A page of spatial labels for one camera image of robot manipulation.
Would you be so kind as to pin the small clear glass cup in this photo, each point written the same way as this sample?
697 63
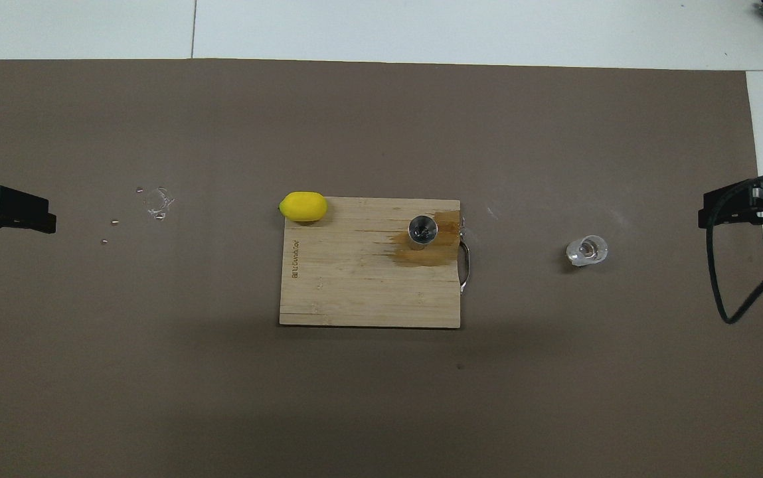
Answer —
587 251

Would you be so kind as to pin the steel cocktail jigger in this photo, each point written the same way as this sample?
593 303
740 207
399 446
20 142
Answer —
423 230

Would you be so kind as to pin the yellow lemon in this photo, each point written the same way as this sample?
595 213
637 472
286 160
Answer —
303 206

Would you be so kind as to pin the bamboo cutting board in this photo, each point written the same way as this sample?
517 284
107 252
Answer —
354 285

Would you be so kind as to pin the brown table mat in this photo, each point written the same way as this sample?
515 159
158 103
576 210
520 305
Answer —
381 398

